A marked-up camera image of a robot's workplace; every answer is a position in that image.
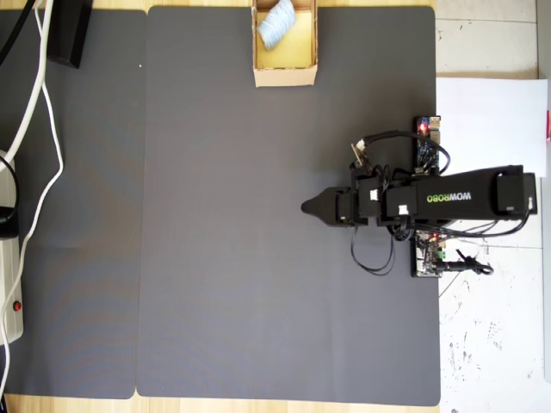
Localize thick white cable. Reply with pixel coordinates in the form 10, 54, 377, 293
0, 0, 58, 161

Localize open brown cardboard box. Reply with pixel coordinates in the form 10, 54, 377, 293
251, 0, 320, 89

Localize black rectangular stand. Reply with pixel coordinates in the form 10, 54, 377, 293
46, 0, 94, 70

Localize thin black looped servo cable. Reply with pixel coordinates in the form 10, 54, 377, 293
349, 223, 395, 276

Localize white paper sheet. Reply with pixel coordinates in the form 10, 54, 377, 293
435, 76, 550, 180

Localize small camera circuit board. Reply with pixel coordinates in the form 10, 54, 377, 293
349, 139, 375, 170

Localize large dark grey mat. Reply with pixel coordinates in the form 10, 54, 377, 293
135, 4, 443, 408

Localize driver board with green terminal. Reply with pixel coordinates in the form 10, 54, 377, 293
410, 229, 449, 279

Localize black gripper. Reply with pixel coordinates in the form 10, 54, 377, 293
300, 167, 385, 228

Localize black plug on strip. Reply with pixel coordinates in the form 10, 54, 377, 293
0, 154, 21, 240

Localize thick black cable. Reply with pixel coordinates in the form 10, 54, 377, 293
0, 0, 38, 66

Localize thin white cable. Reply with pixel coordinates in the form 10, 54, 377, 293
0, 0, 65, 395

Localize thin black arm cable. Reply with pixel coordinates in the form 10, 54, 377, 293
411, 213, 533, 240

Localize controller board with red light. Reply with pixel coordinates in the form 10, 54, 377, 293
413, 114, 445, 177

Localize black barrel power plug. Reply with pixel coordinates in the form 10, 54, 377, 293
444, 256, 495, 277

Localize white foam block blue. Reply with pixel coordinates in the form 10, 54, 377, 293
257, 0, 298, 51

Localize white power strip red switch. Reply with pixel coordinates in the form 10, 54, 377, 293
0, 150, 25, 345

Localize black camera cable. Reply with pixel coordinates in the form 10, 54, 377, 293
361, 130, 454, 176

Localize small dark grey mat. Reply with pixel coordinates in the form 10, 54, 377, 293
0, 9, 150, 400

